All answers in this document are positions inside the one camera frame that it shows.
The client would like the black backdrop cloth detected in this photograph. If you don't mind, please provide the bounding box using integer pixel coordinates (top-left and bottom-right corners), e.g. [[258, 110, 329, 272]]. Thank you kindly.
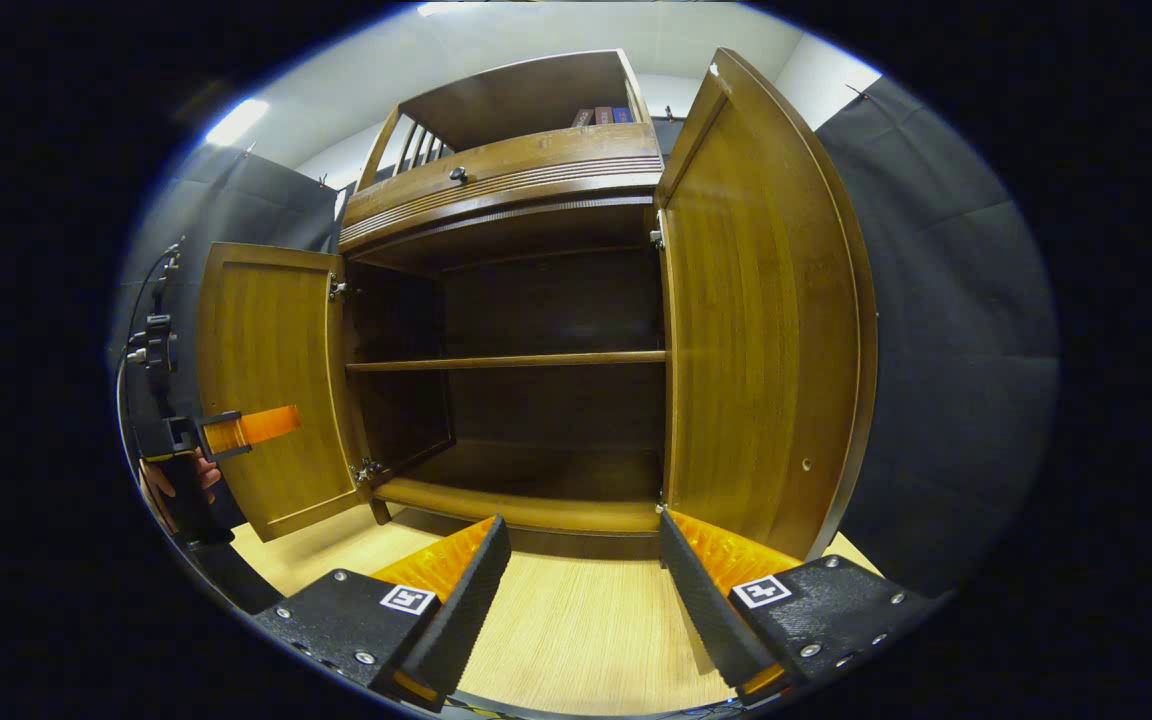
[[111, 75, 1059, 601]]

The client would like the wooden shoe cabinet door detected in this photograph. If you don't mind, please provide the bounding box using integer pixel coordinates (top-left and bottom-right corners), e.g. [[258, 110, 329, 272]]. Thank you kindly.
[[194, 242, 382, 543], [654, 47, 879, 561]]

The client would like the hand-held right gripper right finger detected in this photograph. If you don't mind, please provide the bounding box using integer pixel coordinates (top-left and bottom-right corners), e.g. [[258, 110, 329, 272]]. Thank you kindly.
[[658, 508, 937, 701]]

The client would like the wooden cabinet drawer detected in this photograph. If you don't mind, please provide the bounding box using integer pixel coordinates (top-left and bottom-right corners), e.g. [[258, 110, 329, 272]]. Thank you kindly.
[[339, 122, 665, 251]]

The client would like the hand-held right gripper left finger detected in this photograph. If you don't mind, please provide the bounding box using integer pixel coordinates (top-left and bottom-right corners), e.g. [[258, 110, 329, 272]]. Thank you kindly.
[[254, 515, 514, 713]]

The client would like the ceiling light panel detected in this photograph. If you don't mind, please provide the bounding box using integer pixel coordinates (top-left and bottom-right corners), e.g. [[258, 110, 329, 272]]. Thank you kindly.
[[204, 97, 272, 148]]

